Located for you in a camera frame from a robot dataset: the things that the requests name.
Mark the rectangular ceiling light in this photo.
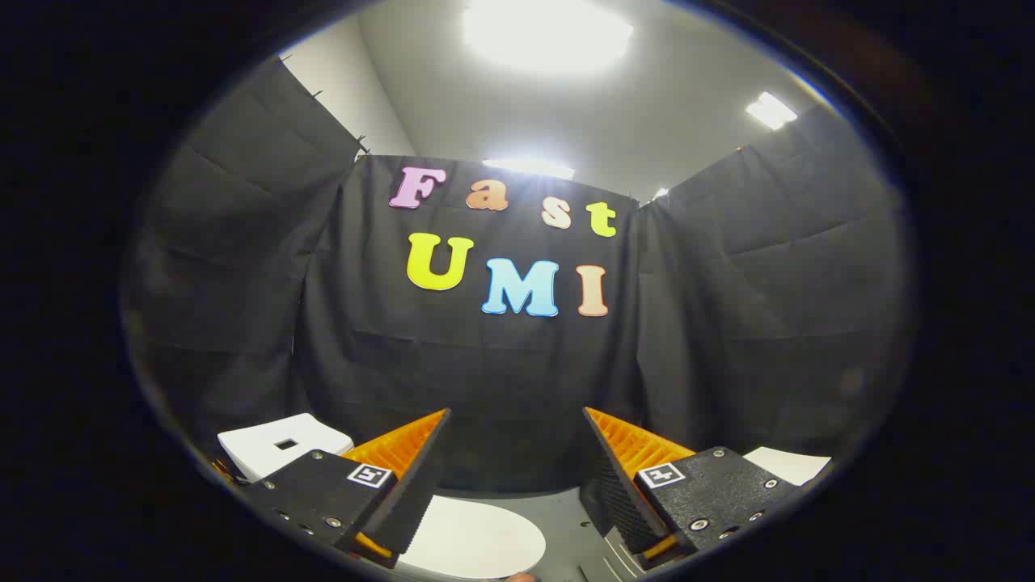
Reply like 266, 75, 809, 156
745, 91, 798, 131

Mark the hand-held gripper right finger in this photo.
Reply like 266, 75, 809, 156
579, 407, 803, 571

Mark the large round ceiling light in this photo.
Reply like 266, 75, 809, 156
463, 0, 636, 75

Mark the black backdrop cloth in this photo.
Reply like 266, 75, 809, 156
121, 57, 919, 496

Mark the grey panelled door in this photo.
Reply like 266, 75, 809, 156
579, 529, 648, 581

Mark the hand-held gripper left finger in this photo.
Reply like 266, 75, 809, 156
241, 408, 452, 569

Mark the white panel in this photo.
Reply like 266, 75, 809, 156
742, 446, 832, 487

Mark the long ceiling light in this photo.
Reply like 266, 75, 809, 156
483, 158, 576, 181

